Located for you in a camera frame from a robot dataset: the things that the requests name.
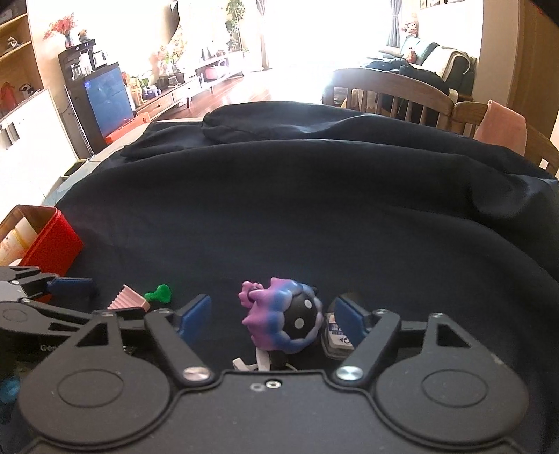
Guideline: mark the pink pot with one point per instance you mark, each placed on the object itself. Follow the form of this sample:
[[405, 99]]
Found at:
[[214, 72]]

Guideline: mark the pink ridged comb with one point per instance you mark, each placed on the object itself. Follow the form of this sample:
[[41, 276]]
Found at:
[[131, 299]]

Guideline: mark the pink towel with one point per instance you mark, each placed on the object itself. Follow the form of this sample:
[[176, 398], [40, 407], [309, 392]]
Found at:
[[502, 126]]

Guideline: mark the wooden slatted chair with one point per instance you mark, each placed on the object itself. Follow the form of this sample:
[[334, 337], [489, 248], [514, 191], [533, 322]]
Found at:
[[393, 85]]

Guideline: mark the purple toy figure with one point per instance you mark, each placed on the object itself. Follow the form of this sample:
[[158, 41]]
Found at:
[[270, 310]]

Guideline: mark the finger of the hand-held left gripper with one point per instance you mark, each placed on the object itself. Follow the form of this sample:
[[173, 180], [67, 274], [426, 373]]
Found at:
[[48, 316], [72, 288]]

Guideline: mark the dark navy cloth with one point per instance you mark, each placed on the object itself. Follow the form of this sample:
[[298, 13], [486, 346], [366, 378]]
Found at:
[[305, 196]]

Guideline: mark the wooden shelf unit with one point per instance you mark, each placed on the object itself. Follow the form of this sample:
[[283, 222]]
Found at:
[[19, 52]]

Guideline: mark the red tin box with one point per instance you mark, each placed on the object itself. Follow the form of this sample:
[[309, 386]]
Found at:
[[52, 249]]

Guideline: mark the teal sofa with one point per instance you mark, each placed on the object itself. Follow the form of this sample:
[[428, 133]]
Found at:
[[426, 50]]

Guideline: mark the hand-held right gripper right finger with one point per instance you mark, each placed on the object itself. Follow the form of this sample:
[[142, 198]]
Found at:
[[349, 325]]

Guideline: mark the white bottle yellow label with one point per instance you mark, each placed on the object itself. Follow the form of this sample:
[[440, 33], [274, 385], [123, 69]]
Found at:
[[22, 233]]

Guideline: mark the blue front appliance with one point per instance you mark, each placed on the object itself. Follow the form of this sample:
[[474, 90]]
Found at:
[[109, 100]]

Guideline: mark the grey curtain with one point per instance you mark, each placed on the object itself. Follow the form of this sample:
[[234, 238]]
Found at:
[[396, 22]]

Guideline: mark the small printed packet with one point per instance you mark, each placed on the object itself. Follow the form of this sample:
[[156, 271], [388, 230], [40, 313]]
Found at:
[[337, 339]]

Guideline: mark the potted pink flowers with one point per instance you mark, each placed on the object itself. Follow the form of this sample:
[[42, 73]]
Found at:
[[166, 61]]

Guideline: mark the white cabinet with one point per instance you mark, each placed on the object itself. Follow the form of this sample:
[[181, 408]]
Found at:
[[30, 148]]

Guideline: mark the red flowers in vase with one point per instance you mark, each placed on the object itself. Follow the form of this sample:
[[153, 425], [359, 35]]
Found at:
[[61, 28]]

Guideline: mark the orange stuffed toy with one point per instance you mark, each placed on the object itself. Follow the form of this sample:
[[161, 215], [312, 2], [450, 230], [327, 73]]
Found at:
[[409, 54]]

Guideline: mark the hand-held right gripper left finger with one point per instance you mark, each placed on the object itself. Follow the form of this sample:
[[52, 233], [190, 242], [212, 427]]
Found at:
[[194, 321]]

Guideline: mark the low TV cabinet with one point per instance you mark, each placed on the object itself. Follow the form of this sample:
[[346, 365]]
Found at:
[[174, 94]]

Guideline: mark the dark clothes pile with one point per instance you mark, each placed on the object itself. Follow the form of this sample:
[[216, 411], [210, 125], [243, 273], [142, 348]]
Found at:
[[406, 70]]

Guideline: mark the green plastic piece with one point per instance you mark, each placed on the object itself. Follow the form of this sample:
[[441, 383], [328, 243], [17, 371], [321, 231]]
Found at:
[[160, 291]]

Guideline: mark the brown door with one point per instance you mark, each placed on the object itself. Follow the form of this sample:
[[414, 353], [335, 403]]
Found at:
[[537, 65]]

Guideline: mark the stuffed doll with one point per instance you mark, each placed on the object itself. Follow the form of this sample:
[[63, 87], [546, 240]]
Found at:
[[410, 25]]

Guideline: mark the green potted plant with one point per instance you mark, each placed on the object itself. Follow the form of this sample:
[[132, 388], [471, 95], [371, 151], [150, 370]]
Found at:
[[236, 22]]

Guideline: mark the person's left hand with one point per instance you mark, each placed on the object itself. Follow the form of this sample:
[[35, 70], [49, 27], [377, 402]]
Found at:
[[8, 390]]

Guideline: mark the cream sofa blanket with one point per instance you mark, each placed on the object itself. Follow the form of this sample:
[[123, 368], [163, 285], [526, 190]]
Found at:
[[450, 61]]

